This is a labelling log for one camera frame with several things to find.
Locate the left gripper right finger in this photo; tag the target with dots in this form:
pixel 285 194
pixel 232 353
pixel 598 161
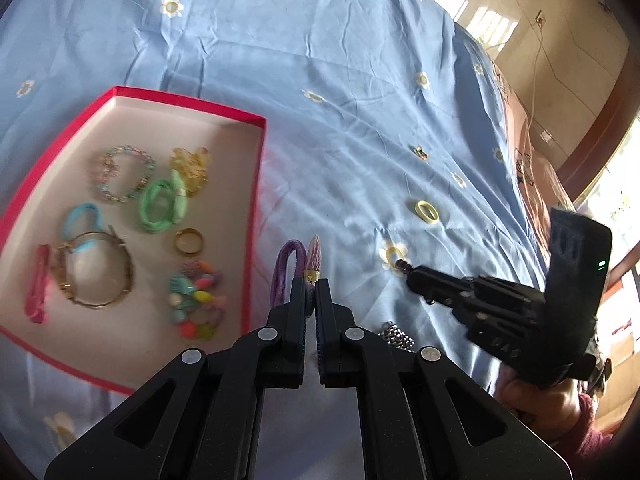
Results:
pixel 338 356

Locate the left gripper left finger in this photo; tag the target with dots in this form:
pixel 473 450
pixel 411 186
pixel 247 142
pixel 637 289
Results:
pixel 285 355

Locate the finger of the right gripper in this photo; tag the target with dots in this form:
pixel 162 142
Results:
pixel 455 300
pixel 426 281

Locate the yellow translucent hair claw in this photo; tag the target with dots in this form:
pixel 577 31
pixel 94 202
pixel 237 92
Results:
pixel 192 167

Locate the gold bracelet watch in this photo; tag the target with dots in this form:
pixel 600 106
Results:
pixel 94 269

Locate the red hair clip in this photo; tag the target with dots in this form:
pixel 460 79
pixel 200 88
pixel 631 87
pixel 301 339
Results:
pixel 35 301

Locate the right hand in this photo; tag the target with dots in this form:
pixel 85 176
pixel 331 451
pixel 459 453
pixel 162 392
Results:
pixel 552 414

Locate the pink cartoon blanket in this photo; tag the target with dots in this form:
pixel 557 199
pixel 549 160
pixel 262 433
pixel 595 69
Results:
pixel 539 185

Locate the blue floral bed sheet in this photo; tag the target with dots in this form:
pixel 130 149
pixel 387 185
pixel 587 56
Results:
pixel 386 138

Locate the red shallow box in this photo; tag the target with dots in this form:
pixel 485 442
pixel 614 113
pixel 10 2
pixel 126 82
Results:
pixel 121 347

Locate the wall socket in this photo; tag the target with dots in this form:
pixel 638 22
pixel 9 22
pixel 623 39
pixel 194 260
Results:
pixel 540 19

